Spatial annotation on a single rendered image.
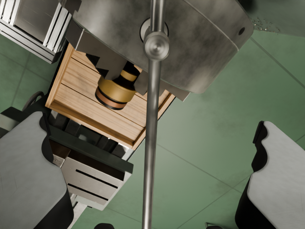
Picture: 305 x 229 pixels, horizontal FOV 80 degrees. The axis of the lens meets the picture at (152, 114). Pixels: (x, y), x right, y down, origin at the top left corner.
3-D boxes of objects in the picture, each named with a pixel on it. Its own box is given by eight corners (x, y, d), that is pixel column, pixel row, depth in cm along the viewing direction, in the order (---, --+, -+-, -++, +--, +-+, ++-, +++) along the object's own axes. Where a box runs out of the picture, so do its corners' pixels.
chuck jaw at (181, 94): (159, 40, 34) (212, 78, 34) (164, 40, 38) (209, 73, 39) (130, 88, 38) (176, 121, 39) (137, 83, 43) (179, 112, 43)
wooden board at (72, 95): (81, 24, 55) (75, 25, 51) (178, 86, 64) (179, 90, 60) (50, 101, 67) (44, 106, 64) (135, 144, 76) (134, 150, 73)
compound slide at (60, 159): (43, 136, 62) (34, 146, 58) (71, 149, 65) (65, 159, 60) (27, 173, 71) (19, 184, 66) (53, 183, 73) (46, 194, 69)
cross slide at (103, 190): (18, 124, 65) (10, 131, 61) (125, 172, 76) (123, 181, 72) (8, 156, 73) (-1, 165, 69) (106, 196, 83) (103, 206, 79)
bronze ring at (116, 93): (103, 59, 34) (84, 97, 38) (145, 85, 36) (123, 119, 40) (113, 51, 42) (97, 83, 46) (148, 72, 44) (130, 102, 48)
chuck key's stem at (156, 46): (145, 20, 23) (143, 31, 14) (162, 21, 24) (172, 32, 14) (145, 39, 25) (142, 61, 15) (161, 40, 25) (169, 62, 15)
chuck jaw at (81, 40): (130, 19, 34) (70, -16, 25) (146, 32, 32) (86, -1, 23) (105, 68, 39) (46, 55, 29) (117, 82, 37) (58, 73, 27)
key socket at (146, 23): (141, 15, 23) (140, 16, 21) (167, 17, 23) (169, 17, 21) (140, 43, 25) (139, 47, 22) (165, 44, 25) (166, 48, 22)
